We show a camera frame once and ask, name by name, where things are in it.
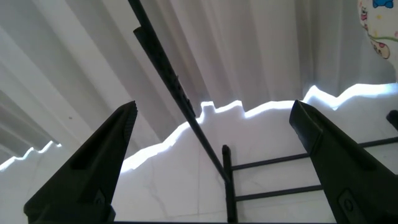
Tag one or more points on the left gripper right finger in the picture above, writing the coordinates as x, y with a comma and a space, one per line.
351, 174

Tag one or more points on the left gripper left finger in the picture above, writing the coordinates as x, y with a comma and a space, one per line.
84, 174

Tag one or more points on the cream printed garment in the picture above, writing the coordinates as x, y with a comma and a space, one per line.
379, 34

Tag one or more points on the black clothes rack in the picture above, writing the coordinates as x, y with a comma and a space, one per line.
161, 65

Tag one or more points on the white curtain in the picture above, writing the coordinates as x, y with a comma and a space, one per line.
248, 46

